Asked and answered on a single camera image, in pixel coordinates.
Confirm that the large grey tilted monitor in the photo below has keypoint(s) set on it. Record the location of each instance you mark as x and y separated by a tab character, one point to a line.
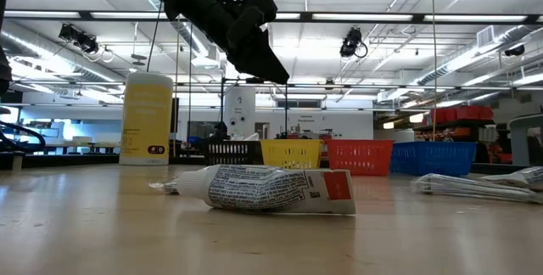
519	139

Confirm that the red plastic basket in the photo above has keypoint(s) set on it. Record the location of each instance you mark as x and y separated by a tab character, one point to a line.
359	157

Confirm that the yellow plastic basket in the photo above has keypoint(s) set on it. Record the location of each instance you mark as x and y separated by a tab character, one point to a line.
290	153

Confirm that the black plastic basket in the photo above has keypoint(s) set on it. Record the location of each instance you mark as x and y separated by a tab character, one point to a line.
231	153

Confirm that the yellow canister white lid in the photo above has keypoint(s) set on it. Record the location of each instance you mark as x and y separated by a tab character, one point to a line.
146	118

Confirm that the shelf with red bins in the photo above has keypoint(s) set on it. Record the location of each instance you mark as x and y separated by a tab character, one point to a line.
462	114

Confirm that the small white toothpaste tube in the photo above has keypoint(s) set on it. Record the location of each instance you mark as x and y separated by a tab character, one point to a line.
263	190

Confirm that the black ceiling-mounted camera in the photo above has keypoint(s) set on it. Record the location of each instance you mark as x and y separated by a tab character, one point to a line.
82	40
351	42
514	50

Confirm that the silver ventilation duct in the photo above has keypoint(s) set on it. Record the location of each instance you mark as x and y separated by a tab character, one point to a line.
51	56

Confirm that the blue plastic basket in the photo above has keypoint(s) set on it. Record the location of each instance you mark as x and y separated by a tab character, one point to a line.
432	158

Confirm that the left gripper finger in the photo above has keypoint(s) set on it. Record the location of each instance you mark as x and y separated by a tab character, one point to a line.
261	56

